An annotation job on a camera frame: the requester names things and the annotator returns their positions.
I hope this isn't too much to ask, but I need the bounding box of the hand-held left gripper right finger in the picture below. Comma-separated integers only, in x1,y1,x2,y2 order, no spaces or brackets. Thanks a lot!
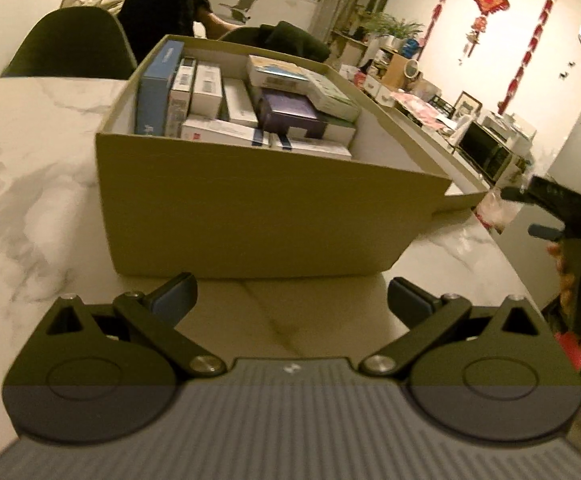
359,277,564,379

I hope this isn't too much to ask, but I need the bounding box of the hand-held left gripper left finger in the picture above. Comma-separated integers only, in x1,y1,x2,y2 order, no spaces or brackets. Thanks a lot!
23,272,227,377

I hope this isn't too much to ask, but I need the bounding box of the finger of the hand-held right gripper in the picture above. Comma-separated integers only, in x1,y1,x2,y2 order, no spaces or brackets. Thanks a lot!
499,174,581,224
527,224,567,242

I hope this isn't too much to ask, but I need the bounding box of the beige cardboard box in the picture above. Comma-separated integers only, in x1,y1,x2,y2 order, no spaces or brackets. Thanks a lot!
94,34,492,278

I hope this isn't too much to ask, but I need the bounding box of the white box with bear print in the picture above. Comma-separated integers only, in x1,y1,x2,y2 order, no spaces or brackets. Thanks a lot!
168,57,196,137

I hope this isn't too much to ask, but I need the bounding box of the long white box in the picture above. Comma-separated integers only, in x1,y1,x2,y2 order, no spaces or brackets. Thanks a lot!
223,80,259,127

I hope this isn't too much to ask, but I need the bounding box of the blue-bordered white box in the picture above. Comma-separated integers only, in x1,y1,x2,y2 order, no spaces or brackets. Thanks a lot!
135,42,186,137

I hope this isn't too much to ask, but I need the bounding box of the dark purple box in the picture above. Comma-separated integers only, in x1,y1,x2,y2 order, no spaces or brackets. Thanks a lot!
258,89,329,139

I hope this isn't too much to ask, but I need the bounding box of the green white medicine box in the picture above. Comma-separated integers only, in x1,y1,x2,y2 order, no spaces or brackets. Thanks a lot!
301,67,361,122

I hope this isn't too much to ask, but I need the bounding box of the white marble desktop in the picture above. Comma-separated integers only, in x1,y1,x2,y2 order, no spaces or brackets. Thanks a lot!
0,76,546,463

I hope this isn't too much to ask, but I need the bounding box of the person's right hand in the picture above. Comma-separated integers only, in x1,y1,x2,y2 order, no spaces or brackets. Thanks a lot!
547,230,581,313

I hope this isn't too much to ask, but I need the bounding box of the grey refrigerator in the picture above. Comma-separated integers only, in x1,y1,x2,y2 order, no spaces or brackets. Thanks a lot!
501,80,581,306

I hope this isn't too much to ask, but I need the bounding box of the crumpled plastic bag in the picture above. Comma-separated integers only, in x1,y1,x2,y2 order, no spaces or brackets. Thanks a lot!
475,187,521,233

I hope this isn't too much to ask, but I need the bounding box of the microwave oven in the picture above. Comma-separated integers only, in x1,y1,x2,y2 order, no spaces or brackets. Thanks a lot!
458,120,514,183

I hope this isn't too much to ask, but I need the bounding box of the white printer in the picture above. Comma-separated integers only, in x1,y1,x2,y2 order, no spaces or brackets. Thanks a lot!
478,110,539,143

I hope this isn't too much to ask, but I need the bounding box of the pink paper pile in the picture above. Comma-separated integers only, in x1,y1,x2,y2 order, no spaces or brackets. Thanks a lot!
391,90,451,131

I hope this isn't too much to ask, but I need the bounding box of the wooden box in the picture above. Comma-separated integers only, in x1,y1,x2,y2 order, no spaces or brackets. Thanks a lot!
385,52,411,86

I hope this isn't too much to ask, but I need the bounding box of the red knot decoration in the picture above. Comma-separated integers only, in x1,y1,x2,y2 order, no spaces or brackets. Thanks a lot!
458,0,511,63

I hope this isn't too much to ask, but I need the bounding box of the potted plant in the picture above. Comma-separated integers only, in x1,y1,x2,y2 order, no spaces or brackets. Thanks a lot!
361,10,424,43

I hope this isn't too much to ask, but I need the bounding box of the dark chair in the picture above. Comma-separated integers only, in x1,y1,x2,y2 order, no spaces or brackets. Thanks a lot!
1,20,138,81
218,21,331,63

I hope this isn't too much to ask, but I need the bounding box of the white partition panel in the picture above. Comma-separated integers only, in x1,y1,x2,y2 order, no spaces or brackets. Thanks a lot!
203,0,319,31

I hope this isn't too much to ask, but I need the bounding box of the picture frame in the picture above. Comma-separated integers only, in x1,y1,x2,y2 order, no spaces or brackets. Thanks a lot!
453,91,482,121

